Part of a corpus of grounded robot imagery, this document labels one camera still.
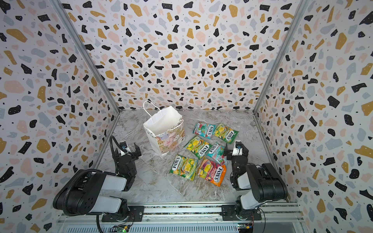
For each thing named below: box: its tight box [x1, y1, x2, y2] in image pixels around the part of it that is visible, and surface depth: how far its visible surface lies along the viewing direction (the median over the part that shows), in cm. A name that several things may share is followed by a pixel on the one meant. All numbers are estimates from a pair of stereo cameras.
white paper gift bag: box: [142, 100, 186, 159], surface depth 88 cm
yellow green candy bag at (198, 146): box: [184, 135, 213, 160], surface depth 99 cm
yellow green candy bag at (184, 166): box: [169, 154, 199, 182], surface depth 89 cm
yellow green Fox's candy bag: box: [214, 123, 239, 145], surface depth 108 cm
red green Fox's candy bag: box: [192, 121, 217, 140], surface depth 108 cm
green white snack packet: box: [206, 142, 227, 166], surface depth 95 cm
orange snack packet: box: [197, 156, 227, 187], surface depth 87 cm
